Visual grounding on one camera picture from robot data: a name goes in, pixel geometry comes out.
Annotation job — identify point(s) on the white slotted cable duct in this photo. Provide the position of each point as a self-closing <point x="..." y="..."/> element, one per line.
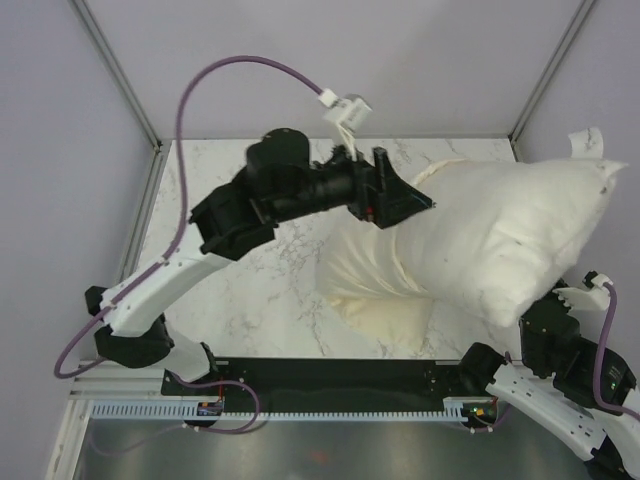
<point x="191" y="410"/>

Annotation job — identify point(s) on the cream yellow pillowcase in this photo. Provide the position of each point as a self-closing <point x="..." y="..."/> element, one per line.
<point x="400" y="286"/>

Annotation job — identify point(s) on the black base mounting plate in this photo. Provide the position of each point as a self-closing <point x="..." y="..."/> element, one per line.
<point x="360" y="384"/>

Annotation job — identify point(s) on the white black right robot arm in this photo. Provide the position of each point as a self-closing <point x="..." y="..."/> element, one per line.
<point x="594" y="408"/>

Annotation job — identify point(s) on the right aluminium frame post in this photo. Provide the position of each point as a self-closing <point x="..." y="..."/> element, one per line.
<point x="569" y="36"/>

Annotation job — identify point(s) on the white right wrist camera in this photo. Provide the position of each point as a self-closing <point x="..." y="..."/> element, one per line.
<point x="593" y="295"/>

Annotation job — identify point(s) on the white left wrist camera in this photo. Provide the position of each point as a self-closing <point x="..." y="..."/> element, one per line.
<point x="348" y="112"/>

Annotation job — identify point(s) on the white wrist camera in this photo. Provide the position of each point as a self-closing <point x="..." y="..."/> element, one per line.
<point x="348" y="112"/>
<point x="593" y="295"/>

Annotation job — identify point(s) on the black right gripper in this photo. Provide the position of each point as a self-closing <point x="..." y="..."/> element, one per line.
<point x="558" y="283"/>

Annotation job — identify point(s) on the aluminium frame post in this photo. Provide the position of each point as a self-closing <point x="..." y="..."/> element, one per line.
<point x="98" y="39"/>
<point x="569" y="36"/>

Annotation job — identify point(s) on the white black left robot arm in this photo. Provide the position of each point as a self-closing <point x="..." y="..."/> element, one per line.
<point x="278" y="183"/>

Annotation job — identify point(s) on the aluminium front rail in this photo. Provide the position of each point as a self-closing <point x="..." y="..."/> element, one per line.
<point x="115" y="388"/>

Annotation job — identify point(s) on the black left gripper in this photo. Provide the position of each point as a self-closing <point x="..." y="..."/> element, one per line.
<point x="384" y="198"/>

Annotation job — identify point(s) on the blue white pillow label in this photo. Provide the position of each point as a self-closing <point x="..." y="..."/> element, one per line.
<point x="587" y="144"/>

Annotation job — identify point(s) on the left aluminium frame post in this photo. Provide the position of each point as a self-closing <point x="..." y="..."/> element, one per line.
<point x="98" y="39"/>

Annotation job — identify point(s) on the white pillow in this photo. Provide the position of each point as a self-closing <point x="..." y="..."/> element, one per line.
<point x="501" y="234"/>

